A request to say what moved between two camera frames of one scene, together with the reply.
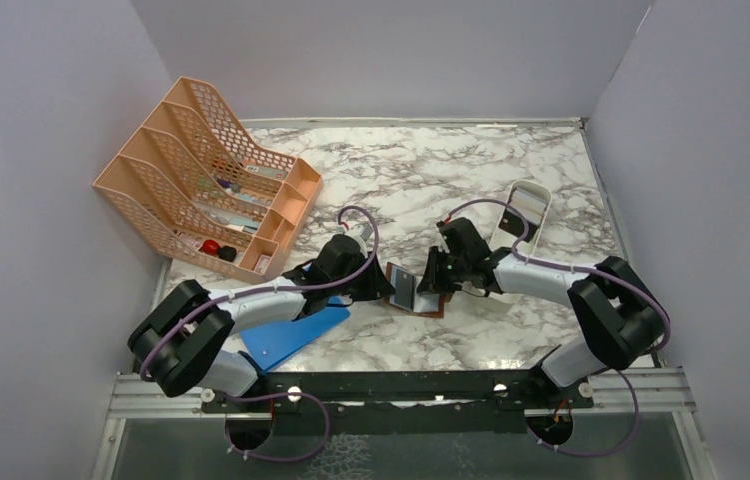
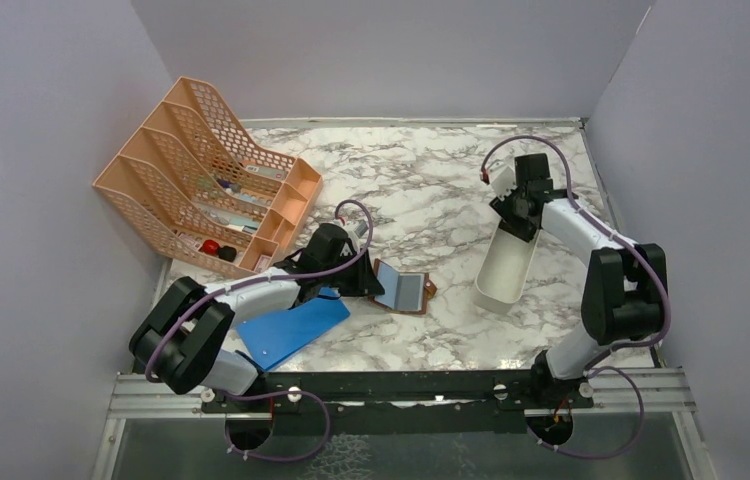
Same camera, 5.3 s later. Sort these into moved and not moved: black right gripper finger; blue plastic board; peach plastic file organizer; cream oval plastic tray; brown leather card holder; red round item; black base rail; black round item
Moved: brown leather card holder; cream oval plastic tray; black right gripper finger
Not moved: black round item; black base rail; red round item; peach plastic file organizer; blue plastic board
